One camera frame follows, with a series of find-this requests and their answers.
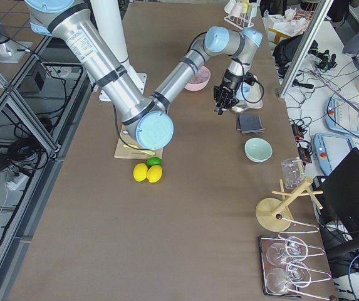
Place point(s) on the green lime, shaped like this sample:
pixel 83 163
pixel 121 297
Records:
pixel 154 161

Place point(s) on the yellow plastic knife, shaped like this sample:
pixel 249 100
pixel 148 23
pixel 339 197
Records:
pixel 145 151

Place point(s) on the white cup rack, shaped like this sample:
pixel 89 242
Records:
pixel 241 13

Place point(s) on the metal ice scoop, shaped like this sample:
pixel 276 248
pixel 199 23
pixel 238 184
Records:
pixel 240 108

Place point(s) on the black glass tray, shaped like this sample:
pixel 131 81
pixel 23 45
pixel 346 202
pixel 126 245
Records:
pixel 285 273

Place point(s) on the blue teach pendant far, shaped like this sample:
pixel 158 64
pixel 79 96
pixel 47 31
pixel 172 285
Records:
pixel 341 117

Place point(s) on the light blue cup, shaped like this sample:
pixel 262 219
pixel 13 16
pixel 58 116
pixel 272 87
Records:
pixel 244 90

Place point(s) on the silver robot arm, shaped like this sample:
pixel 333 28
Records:
pixel 93 31

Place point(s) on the aluminium frame post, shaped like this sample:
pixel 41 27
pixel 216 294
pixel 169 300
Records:
pixel 309 35

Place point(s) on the upper yellow lemon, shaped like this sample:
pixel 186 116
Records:
pixel 140 172

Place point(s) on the blue teach pendant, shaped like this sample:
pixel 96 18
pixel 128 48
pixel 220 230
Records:
pixel 341 117
pixel 331 150

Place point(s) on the wooden cup tree stand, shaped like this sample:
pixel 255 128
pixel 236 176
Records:
pixel 274 214

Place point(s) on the black monitor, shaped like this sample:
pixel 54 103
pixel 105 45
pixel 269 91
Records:
pixel 341 190

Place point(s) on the yellow lemon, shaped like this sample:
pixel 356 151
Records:
pixel 154 173
pixel 140 172

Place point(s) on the lower yellow lemon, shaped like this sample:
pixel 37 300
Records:
pixel 154 173

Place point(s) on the blue teach pendant near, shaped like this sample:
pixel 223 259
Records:
pixel 331 150

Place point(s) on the light green bowl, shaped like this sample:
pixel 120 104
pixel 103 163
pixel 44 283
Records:
pixel 258 150

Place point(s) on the cream serving tray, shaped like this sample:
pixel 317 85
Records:
pixel 255 97

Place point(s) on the clear ice cubes pile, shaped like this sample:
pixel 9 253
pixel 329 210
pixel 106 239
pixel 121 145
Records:
pixel 201 76

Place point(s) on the pink bowl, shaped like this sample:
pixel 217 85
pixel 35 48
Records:
pixel 197 87

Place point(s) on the grey power box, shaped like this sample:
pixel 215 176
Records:
pixel 34 80

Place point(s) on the glass jar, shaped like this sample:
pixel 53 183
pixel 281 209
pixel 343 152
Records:
pixel 293 172

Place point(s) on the grey folded cloth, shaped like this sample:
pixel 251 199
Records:
pixel 249 124

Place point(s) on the bamboo cutting board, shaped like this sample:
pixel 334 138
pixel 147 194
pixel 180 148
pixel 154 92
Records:
pixel 124 153

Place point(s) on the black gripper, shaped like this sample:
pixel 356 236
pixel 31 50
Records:
pixel 230 81

